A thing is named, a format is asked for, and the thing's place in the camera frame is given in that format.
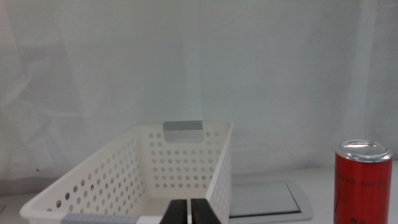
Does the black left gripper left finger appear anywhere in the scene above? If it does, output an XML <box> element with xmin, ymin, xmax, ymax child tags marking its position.
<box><xmin>159</xmin><ymin>199</ymin><xmax>188</xmax><ymax>224</ymax></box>

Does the white perforated plastic basket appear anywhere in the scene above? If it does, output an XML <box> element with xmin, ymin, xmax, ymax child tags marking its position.
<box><xmin>20</xmin><ymin>120</ymin><xmax>234</xmax><ymax>224</ymax></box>

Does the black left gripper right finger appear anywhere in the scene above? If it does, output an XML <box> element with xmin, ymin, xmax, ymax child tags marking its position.
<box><xmin>190</xmin><ymin>198</ymin><xmax>222</xmax><ymax>224</ymax></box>

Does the white backdrop curtain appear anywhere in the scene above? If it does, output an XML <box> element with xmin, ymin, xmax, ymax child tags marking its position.
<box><xmin>0</xmin><ymin>0</ymin><xmax>398</xmax><ymax>197</ymax></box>

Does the silver rectangular cable flap cover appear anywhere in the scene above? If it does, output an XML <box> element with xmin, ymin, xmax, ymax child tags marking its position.
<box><xmin>229</xmin><ymin>179</ymin><xmax>313</xmax><ymax>224</ymax></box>

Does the red drink can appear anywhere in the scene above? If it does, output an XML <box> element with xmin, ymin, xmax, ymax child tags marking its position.
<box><xmin>333</xmin><ymin>139</ymin><xmax>393</xmax><ymax>224</ymax></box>

